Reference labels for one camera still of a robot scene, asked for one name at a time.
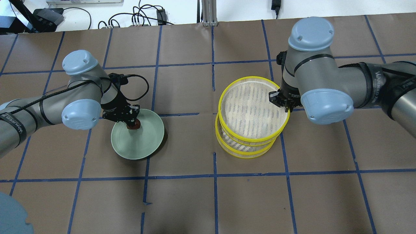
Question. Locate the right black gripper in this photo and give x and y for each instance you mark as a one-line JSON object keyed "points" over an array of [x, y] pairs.
{"points": [[290, 91]]}

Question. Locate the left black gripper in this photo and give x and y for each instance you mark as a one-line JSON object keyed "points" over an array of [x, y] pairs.
{"points": [[114, 106]]}

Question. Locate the brown bun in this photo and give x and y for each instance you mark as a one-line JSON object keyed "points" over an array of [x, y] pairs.
{"points": [[136, 124]]}

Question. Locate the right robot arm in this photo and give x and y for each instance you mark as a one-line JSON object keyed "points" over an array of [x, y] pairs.
{"points": [[329, 94]]}

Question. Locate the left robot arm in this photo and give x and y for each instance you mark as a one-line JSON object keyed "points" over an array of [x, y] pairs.
{"points": [[91, 93]]}

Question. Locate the white steamer cloth top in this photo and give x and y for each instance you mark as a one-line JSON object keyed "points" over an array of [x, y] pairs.
{"points": [[250, 109]]}

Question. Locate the green plate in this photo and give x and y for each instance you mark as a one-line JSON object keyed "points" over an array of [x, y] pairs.
{"points": [[134, 144]]}

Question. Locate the black power adapter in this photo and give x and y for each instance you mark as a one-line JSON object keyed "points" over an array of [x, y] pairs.
{"points": [[161, 17]]}

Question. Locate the aluminium frame post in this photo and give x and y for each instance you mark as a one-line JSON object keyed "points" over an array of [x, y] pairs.
{"points": [[209, 13]]}

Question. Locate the black camera stand base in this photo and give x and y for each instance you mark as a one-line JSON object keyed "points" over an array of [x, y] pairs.
{"points": [[16, 18]]}

